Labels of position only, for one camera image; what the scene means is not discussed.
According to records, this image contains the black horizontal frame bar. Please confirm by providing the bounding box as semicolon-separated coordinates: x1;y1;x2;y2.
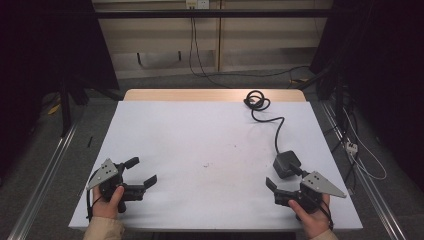
94;8;335;20

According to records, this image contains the black adapter cable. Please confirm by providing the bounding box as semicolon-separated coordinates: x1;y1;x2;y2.
243;89;286;155

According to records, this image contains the white table sheet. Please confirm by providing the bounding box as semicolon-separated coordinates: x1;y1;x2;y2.
68;100;364;233

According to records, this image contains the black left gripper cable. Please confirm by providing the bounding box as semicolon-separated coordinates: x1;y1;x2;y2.
85;168;104;223

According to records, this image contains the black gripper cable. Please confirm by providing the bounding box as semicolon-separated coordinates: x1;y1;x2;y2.
304;191;335;232
85;168;104;223

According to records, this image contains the aluminium floor rail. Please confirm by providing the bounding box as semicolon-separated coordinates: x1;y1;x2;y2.
6;121;80;240
319;99;408;240

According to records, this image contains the white wall socket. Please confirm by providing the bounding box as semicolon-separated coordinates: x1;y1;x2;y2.
185;0;211;10

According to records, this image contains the black metal stand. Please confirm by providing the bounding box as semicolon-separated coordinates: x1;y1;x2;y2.
57;78;90;138

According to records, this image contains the black curtain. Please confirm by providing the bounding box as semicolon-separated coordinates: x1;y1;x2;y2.
309;0;424;191
0;0;120;174

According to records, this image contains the person's right hand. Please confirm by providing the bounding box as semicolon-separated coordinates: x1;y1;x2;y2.
287;193;332;240

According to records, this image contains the black wall cable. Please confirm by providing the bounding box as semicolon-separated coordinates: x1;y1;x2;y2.
188;16;312;89

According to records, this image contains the person's left hand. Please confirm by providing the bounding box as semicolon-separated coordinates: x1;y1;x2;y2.
91;185;125;220

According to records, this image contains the white cable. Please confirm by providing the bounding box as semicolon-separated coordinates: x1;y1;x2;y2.
342;106;388;181

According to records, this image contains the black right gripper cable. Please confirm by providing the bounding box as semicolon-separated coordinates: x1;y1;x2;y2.
304;191;335;232

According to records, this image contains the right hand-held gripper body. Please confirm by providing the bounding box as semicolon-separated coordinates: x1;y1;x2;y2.
273;170;348;215

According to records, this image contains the wooden table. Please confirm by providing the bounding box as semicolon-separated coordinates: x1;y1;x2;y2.
122;88;307;103

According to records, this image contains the white power strip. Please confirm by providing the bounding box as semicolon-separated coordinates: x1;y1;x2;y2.
345;140;359;156

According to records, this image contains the yellow floor tape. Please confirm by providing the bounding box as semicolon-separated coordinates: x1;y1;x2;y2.
47;102;62;116

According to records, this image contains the black power adapter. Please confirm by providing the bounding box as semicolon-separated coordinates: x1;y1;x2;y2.
272;150;303;180

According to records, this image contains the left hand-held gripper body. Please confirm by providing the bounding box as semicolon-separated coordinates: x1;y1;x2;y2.
86;158;147;214

